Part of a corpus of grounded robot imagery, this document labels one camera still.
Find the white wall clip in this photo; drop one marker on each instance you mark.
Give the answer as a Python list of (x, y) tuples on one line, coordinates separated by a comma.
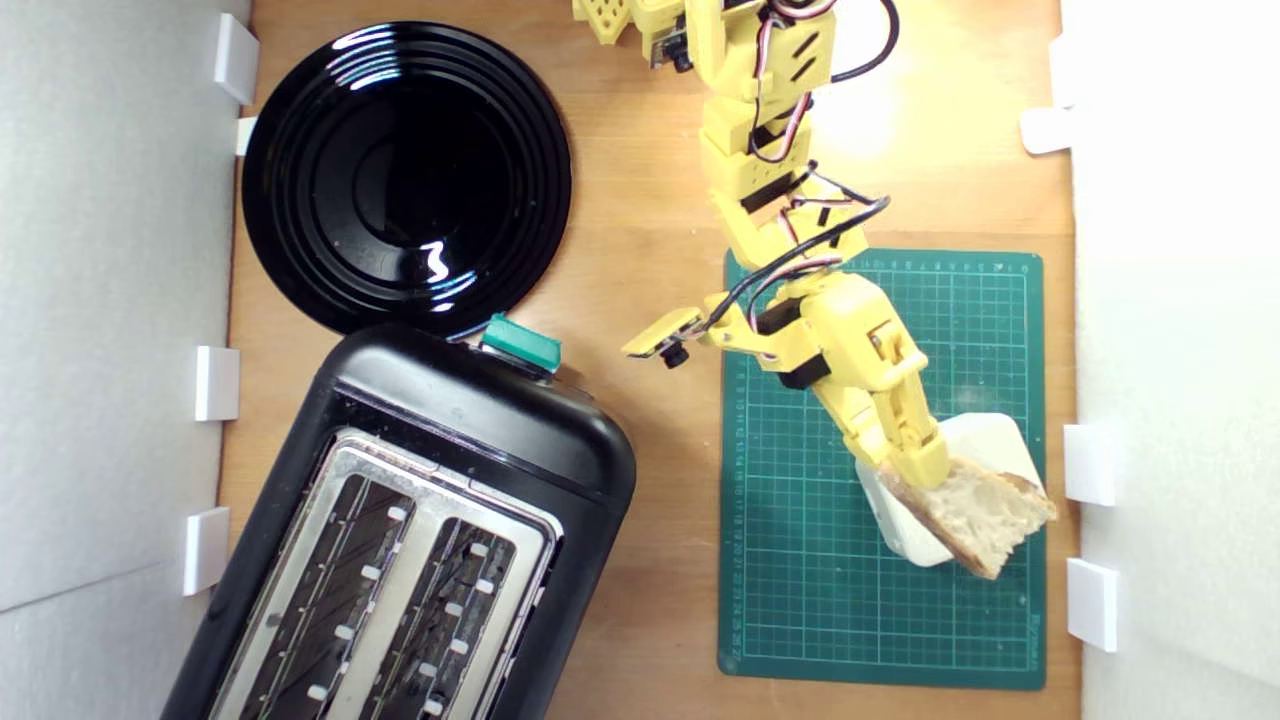
[(246, 135), (1045, 130), (1092, 604), (235, 58), (217, 383), (1058, 70), (206, 550), (1088, 465)]

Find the black round plate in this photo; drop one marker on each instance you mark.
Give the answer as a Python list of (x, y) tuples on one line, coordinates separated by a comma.
[(400, 180)]

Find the brown bread slice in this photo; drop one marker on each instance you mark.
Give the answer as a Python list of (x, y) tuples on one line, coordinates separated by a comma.
[(980, 515)]

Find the green cutting mat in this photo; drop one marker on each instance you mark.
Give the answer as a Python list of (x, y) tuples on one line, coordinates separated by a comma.
[(800, 600)]

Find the white rounded block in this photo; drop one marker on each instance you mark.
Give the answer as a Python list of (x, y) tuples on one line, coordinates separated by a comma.
[(990, 438)]

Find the green toaster lever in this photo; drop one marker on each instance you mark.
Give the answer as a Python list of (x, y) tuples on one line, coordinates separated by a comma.
[(520, 342)]

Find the yellow wrist camera mount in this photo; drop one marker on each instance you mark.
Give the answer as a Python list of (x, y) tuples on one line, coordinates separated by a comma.
[(660, 335)]

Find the black two-slot toaster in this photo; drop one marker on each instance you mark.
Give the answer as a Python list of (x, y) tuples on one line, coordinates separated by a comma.
[(480, 420)]

